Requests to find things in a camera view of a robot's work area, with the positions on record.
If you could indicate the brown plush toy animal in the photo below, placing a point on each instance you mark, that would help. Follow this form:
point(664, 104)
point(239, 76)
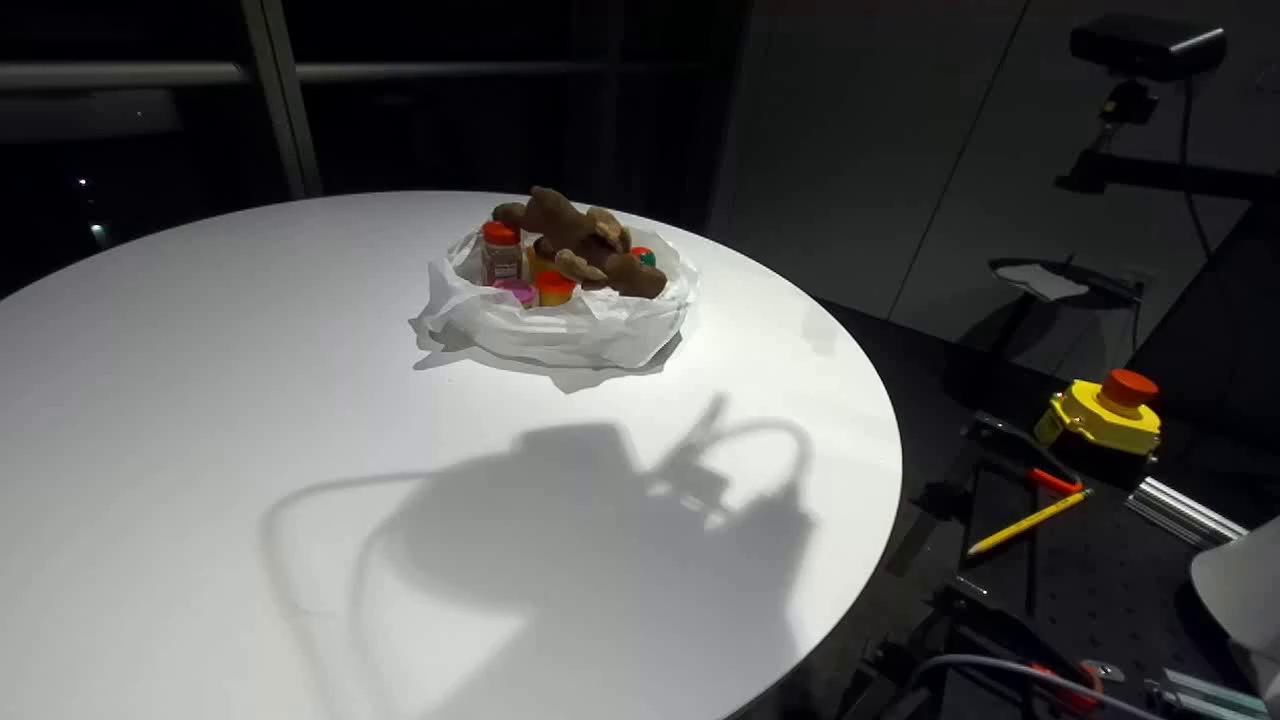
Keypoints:
point(572, 224)

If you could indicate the white plastic bag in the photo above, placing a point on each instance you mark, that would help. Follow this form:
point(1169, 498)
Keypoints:
point(584, 342)

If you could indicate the white paper sheet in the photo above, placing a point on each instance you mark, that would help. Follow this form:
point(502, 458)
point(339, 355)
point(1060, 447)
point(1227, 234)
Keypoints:
point(1042, 283)

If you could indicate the yellow pencil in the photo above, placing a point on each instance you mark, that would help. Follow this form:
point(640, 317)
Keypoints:
point(1024, 523)

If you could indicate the yellow emergency stop red button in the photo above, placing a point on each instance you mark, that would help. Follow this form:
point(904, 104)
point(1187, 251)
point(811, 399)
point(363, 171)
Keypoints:
point(1106, 415)

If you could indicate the white rounded object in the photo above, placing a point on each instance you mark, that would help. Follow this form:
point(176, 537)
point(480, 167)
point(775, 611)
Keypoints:
point(1245, 585)

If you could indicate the grey window frame post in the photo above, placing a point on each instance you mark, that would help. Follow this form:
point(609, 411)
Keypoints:
point(282, 104)

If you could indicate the aluminium profile rail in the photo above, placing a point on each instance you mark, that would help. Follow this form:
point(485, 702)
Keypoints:
point(1187, 510)

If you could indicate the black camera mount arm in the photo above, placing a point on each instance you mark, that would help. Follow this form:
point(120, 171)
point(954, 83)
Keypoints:
point(1174, 175)

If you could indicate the grey horizontal window rail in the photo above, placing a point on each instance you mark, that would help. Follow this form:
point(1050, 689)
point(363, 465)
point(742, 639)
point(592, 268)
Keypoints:
point(132, 75)

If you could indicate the black camera on stand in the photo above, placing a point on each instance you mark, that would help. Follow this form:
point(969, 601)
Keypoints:
point(1146, 42)

